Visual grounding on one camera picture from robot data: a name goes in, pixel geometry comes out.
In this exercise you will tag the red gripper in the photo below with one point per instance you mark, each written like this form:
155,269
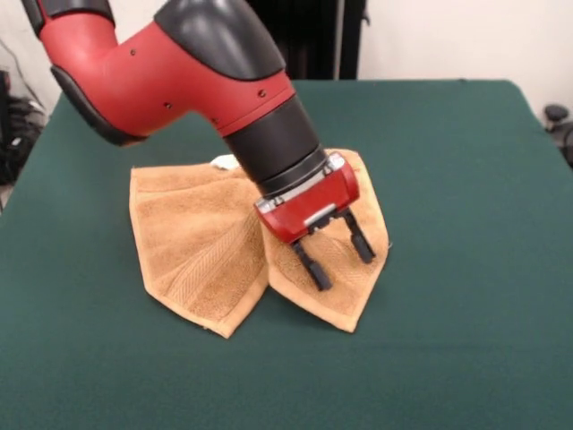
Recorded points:
313,210

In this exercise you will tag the tan terry towel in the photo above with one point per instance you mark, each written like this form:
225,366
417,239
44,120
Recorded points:
201,237

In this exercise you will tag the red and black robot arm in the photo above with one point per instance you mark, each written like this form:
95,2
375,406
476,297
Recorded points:
156,76

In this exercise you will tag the dark green table cloth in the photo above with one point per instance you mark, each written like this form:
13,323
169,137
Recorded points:
425,269

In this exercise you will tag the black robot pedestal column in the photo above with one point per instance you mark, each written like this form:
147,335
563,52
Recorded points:
327,40

